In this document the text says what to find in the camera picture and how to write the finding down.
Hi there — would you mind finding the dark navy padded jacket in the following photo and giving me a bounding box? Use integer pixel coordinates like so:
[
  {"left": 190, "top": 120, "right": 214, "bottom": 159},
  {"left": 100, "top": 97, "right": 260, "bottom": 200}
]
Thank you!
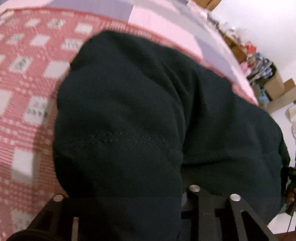
[{"left": 53, "top": 31, "right": 290, "bottom": 240}]

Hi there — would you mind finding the blue plaid clothes pile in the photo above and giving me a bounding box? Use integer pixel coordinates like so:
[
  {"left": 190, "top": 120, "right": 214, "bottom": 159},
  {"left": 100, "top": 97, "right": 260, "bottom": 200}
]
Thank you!
[{"left": 247, "top": 52, "right": 273, "bottom": 80}]

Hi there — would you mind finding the cardboard box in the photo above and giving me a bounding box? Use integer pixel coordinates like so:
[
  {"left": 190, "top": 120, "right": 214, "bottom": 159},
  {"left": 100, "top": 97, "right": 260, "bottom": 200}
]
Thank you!
[{"left": 263, "top": 71, "right": 295, "bottom": 114}]

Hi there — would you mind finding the red white patterned mat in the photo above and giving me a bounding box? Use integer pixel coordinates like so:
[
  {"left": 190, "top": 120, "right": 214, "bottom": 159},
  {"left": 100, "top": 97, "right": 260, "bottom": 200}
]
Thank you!
[{"left": 0, "top": 7, "right": 258, "bottom": 235}]

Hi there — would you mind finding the purple pink checkered bedsheet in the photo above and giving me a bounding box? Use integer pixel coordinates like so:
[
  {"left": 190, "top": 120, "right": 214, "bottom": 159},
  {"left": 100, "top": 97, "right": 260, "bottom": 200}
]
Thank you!
[{"left": 1, "top": 1, "right": 258, "bottom": 104}]

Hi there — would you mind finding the wooden headboard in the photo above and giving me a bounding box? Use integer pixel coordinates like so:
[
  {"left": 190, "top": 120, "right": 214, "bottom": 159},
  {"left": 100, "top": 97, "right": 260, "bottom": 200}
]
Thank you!
[{"left": 194, "top": 0, "right": 221, "bottom": 11}]

